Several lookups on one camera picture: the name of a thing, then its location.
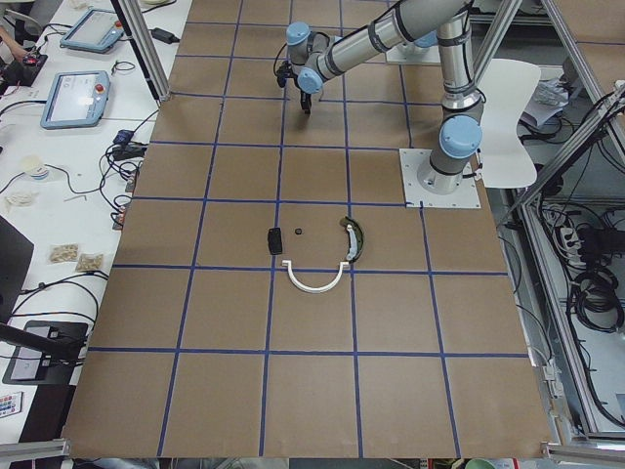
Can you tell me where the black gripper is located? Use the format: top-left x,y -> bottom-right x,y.
293,73 -> 313,115

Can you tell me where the small black brake pad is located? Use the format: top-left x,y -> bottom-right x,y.
268,227 -> 283,255

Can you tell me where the olive brake shoe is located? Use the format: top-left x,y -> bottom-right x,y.
339,216 -> 365,264

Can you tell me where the black power adapter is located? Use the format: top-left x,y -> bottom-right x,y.
150,27 -> 180,44

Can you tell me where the white plastic chair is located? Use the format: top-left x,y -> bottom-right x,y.
479,59 -> 541,189

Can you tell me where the far blue teach pendant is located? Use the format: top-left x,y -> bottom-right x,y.
60,8 -> 124,54

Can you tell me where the blue teach pendant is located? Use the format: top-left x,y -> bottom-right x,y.
60,8 -> 124,54
40,70 -> 110,130

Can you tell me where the near blue teach pendant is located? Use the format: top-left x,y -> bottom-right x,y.
40,70 -> 110,130

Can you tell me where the white paper cup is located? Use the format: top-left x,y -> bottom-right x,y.
21,154 -> 50,181

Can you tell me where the bag of small parts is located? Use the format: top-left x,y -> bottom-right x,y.
48,243 -> 80,264

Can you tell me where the black monitor stand base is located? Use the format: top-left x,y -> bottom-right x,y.
1,320 -> 88,386

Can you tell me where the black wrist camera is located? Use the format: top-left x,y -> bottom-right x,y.
274,61 -> 295,89

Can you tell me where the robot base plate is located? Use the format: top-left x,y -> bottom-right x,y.
386,43 -> 441,65
398,149 -> 481,209

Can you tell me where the white curved plastic bracket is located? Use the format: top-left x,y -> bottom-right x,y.
281,259 -> 350,294

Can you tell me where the aluminium frame post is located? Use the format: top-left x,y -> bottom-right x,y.
110,0 -> 171,103

